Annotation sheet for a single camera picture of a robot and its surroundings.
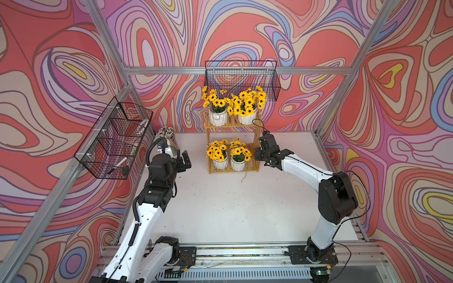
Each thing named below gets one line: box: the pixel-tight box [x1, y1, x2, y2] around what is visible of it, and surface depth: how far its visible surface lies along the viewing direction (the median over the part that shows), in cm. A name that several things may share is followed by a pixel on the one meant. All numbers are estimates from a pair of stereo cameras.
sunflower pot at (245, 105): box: [224, 85, 267, 125], surface depth 77 cm
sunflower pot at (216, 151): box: [206, 139, 230, 170], surface depth 91 cm
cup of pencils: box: [158, 126, 180, 155], surface depth 98 cm
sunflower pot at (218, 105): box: [201, 85, 229, 127], surface depth 79 cm
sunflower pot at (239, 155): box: [229, 137, 253, 172], surface depth 94 cm
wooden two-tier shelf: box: [204, 110, 262, 174], surface depth 93 cm
